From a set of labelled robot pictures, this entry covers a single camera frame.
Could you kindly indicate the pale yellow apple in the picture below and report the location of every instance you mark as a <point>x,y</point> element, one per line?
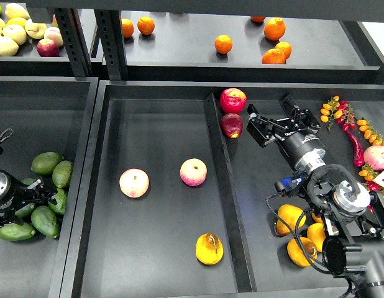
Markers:
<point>16,32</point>

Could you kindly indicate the bright red apple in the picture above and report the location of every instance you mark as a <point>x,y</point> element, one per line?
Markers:
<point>233,100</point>

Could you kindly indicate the red chili pepper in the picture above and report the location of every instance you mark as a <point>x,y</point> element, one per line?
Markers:
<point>357,149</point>

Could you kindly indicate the dark green avocado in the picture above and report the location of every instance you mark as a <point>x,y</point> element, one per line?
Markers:
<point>45,221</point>

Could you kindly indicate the cherry tomato bunch lower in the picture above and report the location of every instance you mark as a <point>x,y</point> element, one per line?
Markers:
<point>366,171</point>

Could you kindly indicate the pink apple centre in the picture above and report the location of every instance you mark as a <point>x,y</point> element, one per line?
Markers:
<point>193,172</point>

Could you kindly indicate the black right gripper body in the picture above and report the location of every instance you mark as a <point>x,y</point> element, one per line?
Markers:
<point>302,149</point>

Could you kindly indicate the cherry tomato bunch upper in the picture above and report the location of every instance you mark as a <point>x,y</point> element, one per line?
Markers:
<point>337,111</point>

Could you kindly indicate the dark red apple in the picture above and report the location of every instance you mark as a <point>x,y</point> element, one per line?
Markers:
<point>231,125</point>

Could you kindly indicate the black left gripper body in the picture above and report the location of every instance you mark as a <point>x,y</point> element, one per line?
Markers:
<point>13,193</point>

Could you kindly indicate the pink apple right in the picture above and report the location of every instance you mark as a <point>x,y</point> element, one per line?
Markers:
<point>374,156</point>

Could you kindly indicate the green avocado bottom left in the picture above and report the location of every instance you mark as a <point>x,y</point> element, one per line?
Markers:
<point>14,232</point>

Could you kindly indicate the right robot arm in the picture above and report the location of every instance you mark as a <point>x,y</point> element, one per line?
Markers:
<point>352,216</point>

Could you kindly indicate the yellow orange pear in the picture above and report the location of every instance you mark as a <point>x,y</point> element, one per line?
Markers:
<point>209,249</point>

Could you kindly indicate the black tray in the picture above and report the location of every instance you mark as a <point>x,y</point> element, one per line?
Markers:
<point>45,114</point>
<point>145,247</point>

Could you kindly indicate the green avocado upper right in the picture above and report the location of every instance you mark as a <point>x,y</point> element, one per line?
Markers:
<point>61,175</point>

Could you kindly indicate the pink apple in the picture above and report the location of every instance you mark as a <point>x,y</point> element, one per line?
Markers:
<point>134,183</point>
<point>193,172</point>
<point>374,156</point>

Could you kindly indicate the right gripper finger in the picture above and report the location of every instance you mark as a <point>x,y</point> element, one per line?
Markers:
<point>266,130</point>
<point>300,118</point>

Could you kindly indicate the black left tray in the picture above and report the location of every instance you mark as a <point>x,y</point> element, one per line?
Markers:
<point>45,114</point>

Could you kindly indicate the black centre tray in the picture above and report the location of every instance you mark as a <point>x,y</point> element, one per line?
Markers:
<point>145,247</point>

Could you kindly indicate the orange on shelf front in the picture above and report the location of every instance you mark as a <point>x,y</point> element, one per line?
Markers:
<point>274,56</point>

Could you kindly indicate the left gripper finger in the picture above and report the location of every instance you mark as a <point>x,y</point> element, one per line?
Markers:
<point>10,218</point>
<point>39,190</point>

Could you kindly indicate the green avocado top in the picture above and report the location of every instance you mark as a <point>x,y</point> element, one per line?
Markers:
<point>44,163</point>

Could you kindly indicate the large orange on shelf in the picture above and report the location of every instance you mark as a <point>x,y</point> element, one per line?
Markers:
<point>274,29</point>

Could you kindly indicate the pink apple left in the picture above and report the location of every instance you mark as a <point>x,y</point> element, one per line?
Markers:
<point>134,183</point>

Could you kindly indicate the cherry tomato bunch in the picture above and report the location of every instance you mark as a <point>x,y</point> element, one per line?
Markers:
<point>366,171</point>
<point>337,111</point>

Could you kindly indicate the black upper shelf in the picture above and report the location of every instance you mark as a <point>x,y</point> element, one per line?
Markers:
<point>181,48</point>

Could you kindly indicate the red apple on shelf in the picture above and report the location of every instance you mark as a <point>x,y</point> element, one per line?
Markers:
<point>48,48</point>

